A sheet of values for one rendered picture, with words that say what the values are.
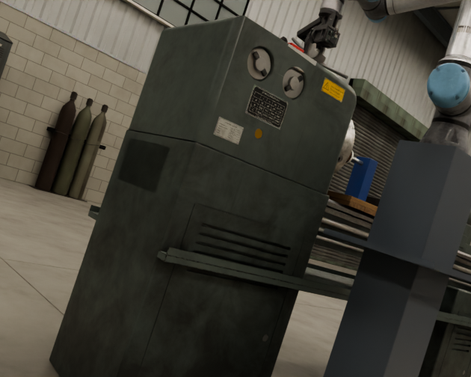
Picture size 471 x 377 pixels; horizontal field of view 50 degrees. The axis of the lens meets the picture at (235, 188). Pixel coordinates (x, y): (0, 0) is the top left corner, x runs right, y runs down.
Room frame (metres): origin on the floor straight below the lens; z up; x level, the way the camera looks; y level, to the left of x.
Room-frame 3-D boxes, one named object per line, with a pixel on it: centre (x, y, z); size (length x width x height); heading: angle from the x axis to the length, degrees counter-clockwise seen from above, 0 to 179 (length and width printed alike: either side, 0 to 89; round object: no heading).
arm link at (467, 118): (1.63, -0.59, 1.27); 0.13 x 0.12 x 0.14; 147
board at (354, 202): (2.22, -0.45, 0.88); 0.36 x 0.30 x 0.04; 37
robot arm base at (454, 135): (1.63, -0.60, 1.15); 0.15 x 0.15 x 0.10
